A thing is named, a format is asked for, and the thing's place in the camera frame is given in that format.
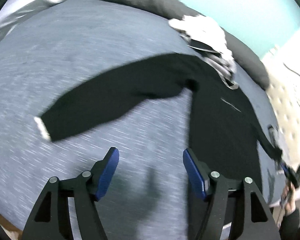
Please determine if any black long-sleeve sweater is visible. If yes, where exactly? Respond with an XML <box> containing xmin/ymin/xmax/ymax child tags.
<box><xmin>40</xmin><ymin>53</ymin><xmax>282</xmax><ymax>187</ymax></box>

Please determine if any person's right hand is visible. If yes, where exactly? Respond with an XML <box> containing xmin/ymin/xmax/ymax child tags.
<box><xmin>281</xmin><ymin>181</ymin><xmax>296</xmax><ymax>216</ymax></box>

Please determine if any black right jacket sleeve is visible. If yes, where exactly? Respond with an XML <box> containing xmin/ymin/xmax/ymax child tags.
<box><xmin>279</xmin><ymin>209</ymin><xmax>300</xmax><ymax>240</ymax></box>

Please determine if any cream tufted bed headboard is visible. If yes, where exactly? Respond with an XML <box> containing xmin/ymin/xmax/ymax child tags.
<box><xmin>262</xmin><ymin>28</ymin><xmax>300</xmax><ymax>167</ymax></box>

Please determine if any blue patterned bed cover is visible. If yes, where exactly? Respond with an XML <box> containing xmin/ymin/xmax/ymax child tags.
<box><xmin>0</xmin><ymin>0</ymin><xmax>283</xmax><ymax>239</ymax></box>

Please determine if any white crumpled garment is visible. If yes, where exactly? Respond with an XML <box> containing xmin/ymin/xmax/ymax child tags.
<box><xmin>168</xmin><ymin>15</ymin><xmax>228</xmax><ymax>54</ymax></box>

